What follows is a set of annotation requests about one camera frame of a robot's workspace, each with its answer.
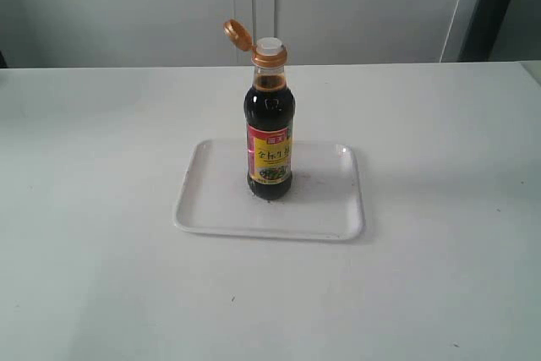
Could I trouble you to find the white plastic tray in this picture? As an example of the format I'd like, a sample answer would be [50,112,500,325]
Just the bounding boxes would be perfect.
[173,139,365,241]

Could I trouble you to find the dark vertical post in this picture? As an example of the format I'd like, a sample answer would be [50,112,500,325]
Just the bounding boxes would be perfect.
[458,0,511,63]

